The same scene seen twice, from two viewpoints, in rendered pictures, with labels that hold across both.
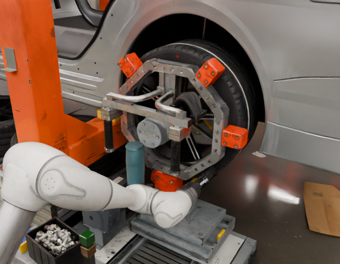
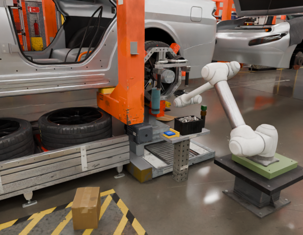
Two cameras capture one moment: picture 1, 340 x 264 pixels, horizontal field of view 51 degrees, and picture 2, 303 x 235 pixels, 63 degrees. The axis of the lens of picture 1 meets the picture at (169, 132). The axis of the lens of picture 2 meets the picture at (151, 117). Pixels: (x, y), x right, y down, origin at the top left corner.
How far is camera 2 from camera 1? 242 cm
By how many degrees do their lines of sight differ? 60
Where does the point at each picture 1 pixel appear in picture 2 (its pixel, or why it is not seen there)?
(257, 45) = (178, 37)
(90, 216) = (146, 134)
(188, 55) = (161, 44)
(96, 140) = not seen: hidden behind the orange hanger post
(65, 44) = not seen: outside the picture
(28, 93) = (141, 65)
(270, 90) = (183, 53)
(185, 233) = (164, 129)
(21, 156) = (218, 65)
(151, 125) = (171, 72)
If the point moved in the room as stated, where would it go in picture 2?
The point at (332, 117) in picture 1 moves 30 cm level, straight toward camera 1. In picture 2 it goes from (199, 58) to (219, 60)
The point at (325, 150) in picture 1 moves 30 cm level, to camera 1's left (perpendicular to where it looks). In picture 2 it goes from (198, 70) to (191, 73)
